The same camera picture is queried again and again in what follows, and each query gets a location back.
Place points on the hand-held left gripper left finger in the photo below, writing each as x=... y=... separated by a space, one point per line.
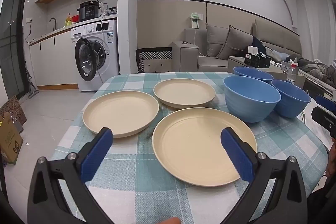
x=97 y=154

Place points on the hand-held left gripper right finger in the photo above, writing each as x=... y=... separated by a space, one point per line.
x=236 y=155

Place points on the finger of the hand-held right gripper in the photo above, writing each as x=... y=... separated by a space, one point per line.
x=325 y=101
x=324 y=117

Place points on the blue bowl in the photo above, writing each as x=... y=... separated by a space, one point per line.
x=249 y=106
x=291 y=106
x=252 y=73

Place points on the cream round plate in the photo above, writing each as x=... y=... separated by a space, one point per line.
x=120 y=111
x=183 y=92
x=194 y=145

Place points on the person's left hand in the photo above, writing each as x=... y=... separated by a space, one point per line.
x=172 y=221

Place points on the white side table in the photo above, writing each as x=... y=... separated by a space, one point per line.
x=308 y=115

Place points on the bed with grey quilt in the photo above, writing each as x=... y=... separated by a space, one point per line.
x=315 y=69

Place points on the teal checked tablecloth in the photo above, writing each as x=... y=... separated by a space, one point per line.
x=136 y=161

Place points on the plastic bottle with red cap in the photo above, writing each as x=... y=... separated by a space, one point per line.
x=293 y=74

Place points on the small printed box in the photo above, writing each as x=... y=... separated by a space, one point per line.
x=285 y=65

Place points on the grey bedside cabinet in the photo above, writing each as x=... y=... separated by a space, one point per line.
x=275 y=70

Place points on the black open box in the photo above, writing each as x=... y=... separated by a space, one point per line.
x=258 y=62

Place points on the beige padded headboard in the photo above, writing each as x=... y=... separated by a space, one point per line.
x=278 y=32

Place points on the yellow cardboard box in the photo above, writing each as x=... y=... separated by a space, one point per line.
x=10 y=140

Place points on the dark jacket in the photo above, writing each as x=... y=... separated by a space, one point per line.
x=258 y=44

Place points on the white small box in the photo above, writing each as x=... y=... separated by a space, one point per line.
x=253 y=49

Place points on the grey stick vacuum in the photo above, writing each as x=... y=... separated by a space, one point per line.
x=32 y=92

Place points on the brown patterned box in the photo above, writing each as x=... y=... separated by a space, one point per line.
x=15 y=108

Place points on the white washing machine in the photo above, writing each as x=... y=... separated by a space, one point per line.
x=105 y=56

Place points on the white kitchen counter cabinets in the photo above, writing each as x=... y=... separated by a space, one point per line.
x=52 y=61

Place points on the black chair with patterned cushion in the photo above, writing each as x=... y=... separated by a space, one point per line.
x=155 y=64

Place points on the grey pillow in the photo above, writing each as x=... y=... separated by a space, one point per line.
x=233 y=43
x=214 y=40

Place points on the curved steel faucet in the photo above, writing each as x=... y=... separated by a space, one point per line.
x=55 y=24

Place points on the red container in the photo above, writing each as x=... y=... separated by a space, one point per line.
x=75 y=18

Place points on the dark glass door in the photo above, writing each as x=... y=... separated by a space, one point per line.
x=13 y=43

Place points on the black pressure cooker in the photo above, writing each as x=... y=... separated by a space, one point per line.
x=89 y=11

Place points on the white wall charger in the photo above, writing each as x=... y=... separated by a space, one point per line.
x=195 y=23

